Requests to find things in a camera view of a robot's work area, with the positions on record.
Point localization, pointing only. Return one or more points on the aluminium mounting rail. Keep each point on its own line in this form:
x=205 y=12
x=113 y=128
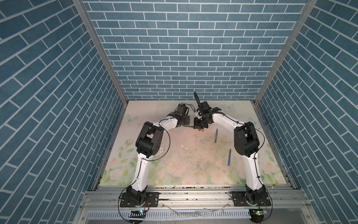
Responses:
x=195 y=198

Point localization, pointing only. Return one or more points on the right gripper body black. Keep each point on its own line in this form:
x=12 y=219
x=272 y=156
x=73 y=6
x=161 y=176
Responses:
x=200 y=123

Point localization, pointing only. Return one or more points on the blue pen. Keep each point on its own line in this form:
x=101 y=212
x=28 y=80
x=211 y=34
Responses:
x=229 y=157

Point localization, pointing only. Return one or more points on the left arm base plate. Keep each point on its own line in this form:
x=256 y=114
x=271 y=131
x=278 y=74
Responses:
x=139 y=200

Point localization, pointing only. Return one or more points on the green pen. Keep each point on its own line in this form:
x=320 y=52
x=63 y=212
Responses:
x=216 y=135
x=190 y=126

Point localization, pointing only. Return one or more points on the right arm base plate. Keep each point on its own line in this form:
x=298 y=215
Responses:
x=240 y=199

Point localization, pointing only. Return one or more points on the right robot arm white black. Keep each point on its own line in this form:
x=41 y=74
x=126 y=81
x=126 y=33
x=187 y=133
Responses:
x=246 y=144

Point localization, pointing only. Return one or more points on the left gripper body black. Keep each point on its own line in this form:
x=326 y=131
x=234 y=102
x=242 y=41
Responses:
x=184 y=119

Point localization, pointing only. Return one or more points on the white perforated cable tray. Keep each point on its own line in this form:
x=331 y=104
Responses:
x=166 y=215

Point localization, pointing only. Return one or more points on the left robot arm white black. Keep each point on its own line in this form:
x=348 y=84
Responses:
x=148 y=144

